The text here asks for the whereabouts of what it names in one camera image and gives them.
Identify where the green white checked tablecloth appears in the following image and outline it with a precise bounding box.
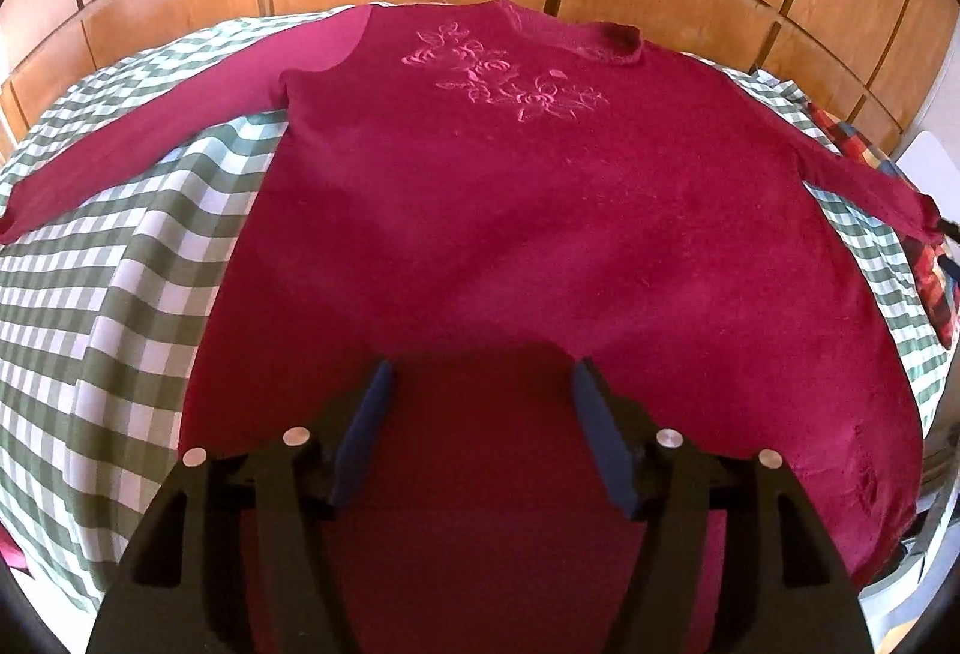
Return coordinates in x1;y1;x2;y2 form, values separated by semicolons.
0;5;950;617

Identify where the white plastic object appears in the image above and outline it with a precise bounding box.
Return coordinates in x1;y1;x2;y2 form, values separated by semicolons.
896;129;960;205

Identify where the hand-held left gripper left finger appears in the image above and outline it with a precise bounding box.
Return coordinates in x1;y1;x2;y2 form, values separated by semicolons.
86;358;397;654

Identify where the colourful plaid cloth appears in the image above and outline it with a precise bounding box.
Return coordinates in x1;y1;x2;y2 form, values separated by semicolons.
806;103;960;351

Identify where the dark red embroidered sweater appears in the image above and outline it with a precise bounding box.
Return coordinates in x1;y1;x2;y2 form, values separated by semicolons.
0;0;942;654

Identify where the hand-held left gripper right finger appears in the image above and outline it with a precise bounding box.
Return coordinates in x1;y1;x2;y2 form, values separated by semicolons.
571;358;875;654

